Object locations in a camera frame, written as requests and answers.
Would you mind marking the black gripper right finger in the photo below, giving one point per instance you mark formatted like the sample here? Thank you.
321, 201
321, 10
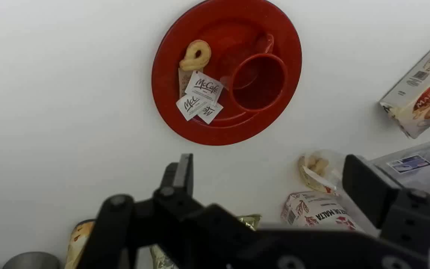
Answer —
403, 213

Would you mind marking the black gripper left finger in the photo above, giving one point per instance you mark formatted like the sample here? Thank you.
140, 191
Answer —
125, 218

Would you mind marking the red cup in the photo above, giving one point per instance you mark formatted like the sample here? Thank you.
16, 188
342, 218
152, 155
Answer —
258, 80

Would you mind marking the red plate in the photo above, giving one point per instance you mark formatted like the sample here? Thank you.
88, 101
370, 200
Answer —
215, 130

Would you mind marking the clear bag with blue label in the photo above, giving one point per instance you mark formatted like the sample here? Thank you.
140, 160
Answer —
414, 165

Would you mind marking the bottle of yellow liquid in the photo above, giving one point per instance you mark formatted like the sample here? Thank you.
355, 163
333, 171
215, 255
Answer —
78, 240

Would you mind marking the red and white flour bag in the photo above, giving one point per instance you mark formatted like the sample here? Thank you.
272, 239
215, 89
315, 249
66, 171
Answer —
313, 210

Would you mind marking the metal can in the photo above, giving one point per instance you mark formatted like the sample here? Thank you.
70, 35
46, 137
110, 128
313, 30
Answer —
30, 261

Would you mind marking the cookie box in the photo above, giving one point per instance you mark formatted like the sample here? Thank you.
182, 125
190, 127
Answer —
424, 94

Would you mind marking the small white sugar packet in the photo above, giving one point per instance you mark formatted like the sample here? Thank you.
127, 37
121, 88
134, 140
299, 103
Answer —
209, 112
188, 106

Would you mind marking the brown sugar packet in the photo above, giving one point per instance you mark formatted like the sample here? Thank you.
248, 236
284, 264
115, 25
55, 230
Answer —
182, 82

